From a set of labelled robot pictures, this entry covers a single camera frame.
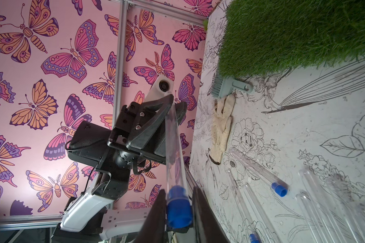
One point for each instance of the test tube blue stopper centre three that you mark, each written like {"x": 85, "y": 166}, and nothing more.
{"x": 335, "y": 195}

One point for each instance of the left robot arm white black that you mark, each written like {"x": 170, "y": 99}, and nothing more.
{"x": 85, "y": 217}

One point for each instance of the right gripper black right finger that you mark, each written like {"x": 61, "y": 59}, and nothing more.
{"x": 205, "y": 224}

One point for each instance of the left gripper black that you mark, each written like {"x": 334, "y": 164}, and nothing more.
{"x": 148, "y": 131}

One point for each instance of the clear test tube one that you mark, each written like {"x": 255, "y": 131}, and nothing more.
{"x": 179, "y": 213}

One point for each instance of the green artificial grass mat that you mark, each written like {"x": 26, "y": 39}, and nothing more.
{"x": 263, "y": 37}

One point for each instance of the test tube blue stopper front-left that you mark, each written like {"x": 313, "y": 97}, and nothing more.
{"x": 242, "y": 208}

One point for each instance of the test tube blue stopper left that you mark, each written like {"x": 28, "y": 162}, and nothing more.
{"x": 274, "y": 182}

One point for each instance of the test tube blue stopper centre two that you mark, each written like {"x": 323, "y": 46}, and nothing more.
{"x": 319, "y": 220}

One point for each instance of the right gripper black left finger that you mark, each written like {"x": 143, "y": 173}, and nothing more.
{"x": 154, "y": 228}

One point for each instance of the test tube blue stopper front-middle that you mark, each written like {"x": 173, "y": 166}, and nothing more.
{"x": 268, "y": 232}

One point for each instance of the beige work glove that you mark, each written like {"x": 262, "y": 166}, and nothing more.
{"x": 221, "y": 126}

